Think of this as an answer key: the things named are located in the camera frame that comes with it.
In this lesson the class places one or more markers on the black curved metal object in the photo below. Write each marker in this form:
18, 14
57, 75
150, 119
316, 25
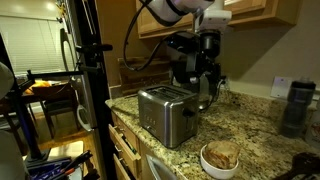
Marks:
303, 165

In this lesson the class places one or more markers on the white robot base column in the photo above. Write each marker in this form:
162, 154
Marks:
10, 156

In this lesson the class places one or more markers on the blue tool case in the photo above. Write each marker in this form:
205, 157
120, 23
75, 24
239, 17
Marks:
46, 168

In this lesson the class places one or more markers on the white wall switch plate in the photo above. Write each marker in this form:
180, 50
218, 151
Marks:
280, 87

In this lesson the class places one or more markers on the tall black frame post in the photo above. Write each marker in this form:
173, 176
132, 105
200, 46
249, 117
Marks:
100, 100

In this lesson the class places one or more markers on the wooden wall cabinet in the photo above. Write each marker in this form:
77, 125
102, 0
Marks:
253, 10

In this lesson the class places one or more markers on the wooden dining table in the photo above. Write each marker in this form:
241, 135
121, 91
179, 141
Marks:
28, 98

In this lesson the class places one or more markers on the stainless steel two-slot toaster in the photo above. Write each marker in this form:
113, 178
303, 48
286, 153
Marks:
166, 116

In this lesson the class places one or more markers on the black coffee maker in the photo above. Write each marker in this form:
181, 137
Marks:
178, 71

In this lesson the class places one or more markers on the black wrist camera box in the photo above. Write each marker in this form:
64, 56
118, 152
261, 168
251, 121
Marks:
181, 41

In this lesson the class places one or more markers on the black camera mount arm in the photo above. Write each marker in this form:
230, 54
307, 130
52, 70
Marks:
56, 73

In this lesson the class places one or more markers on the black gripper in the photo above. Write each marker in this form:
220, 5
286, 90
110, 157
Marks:
208, 46

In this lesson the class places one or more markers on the orange fruit pile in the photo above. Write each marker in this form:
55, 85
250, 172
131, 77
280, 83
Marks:
36, 85

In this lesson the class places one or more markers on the wooden slatted tray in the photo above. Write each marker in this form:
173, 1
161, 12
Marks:
143, 73

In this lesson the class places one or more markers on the dark grey sports bottle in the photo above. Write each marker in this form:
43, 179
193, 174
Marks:
298, 106

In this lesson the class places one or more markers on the wooden dining chair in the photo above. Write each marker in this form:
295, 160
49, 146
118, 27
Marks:
58, 100

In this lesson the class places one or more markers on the white rounded robot joint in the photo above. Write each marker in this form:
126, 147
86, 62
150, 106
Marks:
5, 80

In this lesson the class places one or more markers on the wooden drawer cabinet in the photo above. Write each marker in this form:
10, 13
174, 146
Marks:
126, 146

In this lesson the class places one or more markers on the black red screwdriver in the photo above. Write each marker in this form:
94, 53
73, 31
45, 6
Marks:
76, 161

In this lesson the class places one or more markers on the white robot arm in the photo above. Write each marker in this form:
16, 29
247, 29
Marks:
173, 8

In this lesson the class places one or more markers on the white ceramic bowl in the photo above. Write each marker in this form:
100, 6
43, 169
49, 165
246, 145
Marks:
216, 173

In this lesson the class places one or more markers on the white window blinds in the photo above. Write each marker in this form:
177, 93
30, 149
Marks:
30, 43

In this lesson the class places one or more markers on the black power plug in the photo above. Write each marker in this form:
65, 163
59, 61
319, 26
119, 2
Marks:
222, 79

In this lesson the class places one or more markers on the wall power outlet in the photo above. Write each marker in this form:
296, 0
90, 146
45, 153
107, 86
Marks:
225, 86

